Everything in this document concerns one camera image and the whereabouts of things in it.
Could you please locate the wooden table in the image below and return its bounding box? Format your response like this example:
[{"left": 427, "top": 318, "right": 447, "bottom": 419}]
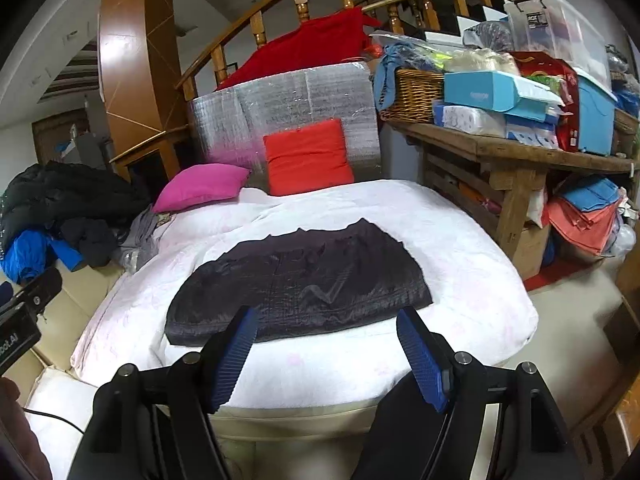
[{"left": 382, "top": 117, "right": 640, "bottom": 281}]

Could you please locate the person's right leg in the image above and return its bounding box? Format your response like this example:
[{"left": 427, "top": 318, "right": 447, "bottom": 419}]
[{"left": 350, "top": 375, "right": 453, "bottom": 480}]

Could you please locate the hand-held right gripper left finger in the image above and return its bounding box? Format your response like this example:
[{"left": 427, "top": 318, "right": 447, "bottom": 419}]
[{"left": 67, "top": 305, "right": 260, "bottom": 480}]

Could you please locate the red blanket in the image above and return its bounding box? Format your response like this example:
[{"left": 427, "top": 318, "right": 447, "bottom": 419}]
[{"left": 217, "top": 7, "right": 381, "bottom": 92}]

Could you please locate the silver foil mat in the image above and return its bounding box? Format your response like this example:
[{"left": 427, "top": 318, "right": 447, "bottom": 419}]
[{"left": 187, "top": 60, "right": 381, "bottom": 193}]

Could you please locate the cream leather sofa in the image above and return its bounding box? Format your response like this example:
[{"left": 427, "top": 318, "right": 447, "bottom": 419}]
[{"left": 0, "top": 255, "right": 401, "bottom": 480}]

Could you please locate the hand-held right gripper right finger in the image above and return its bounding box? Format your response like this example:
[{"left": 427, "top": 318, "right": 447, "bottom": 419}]
[{"left": 396, "top": 306, "right": 586, "bottom": 480}]

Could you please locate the brown wooden door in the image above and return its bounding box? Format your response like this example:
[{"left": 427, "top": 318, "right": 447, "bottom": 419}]
[{"left": 32, "top": 110, "right": 91, "bottom": 166}]

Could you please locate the white blanket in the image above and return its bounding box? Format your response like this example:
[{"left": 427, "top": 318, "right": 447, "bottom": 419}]
[{"left": 70, "top": 178, "right": 538, "bottom": 413}]

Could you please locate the pink cushion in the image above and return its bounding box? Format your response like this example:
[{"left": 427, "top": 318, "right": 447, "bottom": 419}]
[{"left": 152, "top": 163, "right": 251, "bottom": 214}]

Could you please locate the coral folded cloth stack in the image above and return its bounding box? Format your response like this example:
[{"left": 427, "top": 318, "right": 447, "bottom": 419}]
[{"left": 547, "top": 195, "right": 623, "bottom": 263}]

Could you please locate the white tissue pack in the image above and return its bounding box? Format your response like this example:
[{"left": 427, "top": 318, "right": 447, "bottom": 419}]
[{"left": 432, "top": 102, "right": 506, "bottom": 138}]

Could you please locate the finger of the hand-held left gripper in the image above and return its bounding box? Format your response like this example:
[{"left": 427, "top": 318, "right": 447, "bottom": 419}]
[{"left": 19, "top": 267, "right": 63, "bottom": 322}]

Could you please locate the cream fluffy cloth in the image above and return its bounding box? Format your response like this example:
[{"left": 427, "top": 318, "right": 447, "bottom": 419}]
[{"left": 444, "top": 49, "right": 521, "bottom": 75}]

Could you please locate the brown cardboard box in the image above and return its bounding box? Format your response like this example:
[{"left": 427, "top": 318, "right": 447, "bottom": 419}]
[{"left": 510, "top": 220, "right": 551, "bottom": 281}]

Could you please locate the red cushion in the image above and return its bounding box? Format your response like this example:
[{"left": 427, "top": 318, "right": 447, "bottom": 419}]
[{"left": 263, "top": 119, "right": 356, "bottom": 197}]

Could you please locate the blue folded cloth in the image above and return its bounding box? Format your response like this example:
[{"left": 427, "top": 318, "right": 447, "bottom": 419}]
[{"left": 560, "top": 177, "right": 621, "bottom": 212}]

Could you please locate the black puffer coat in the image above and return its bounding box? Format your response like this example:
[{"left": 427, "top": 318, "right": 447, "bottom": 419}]
[{"left": 0, "top": 161, "right": 151, "bottom": 256}]

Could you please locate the black cable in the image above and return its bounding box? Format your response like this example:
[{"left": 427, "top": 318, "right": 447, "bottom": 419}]
[{"left": 25, "top": 408, "right": 88, "bottom": 436}]

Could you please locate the wooden column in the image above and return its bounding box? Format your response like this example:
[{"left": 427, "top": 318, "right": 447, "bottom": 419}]
[{"left": 97, "top": 0, "right": 183, "bottom": 181}]

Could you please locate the blue plastic bin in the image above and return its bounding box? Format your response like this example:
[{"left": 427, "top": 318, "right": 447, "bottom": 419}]
[{"left": 575, "top": 67, "right": 618, "bottom": 157}]

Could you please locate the grey garment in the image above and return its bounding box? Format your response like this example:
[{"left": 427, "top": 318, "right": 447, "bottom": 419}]
[{"left": 115, "top": 205, "right": 161, "bottom": 273}]

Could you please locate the red snack bag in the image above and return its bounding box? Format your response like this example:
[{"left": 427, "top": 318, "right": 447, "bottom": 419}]
[{"left": 510, "top": 51, "right": 581, "bottom": 152}]

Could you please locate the light blue cardboard box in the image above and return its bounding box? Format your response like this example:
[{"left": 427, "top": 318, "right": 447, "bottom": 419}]
[{"left": 442, "top": 70, "right": 563, "bottom": 121}]

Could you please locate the wicker basket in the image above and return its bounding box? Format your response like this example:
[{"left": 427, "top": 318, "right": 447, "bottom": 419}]
[{"left": 380, "top": 69, "right": 446, "bottom": 123}]

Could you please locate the grey plastic bag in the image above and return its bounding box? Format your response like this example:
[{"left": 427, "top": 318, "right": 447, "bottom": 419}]
[{"left": 462, "top": 20, "right": 513, "bottom": 53}]

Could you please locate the black garment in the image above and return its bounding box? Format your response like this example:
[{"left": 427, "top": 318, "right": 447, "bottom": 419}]
[{"left": 62, "top": 217, "right": 118, "bottom": 268}]

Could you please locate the blue jacket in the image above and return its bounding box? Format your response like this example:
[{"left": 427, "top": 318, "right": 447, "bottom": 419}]
[{"left": 0, "top": 230, "right": 83, "bottom": 283}]

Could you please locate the black quilted jacket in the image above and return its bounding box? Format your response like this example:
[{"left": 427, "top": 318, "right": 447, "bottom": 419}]
[{"left": 165, "top": 219, "right": 433, "bottom": 347}]

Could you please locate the clear plastic storage box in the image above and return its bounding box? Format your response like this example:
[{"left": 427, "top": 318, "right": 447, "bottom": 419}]
[{"left": 504, "top": 0, "right": 613, "bottom": 91}]

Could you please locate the wooden stair railing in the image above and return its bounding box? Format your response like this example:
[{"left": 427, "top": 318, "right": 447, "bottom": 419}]
[{"left": 175, "top": 0, "right": 556, "bottom": 103}]

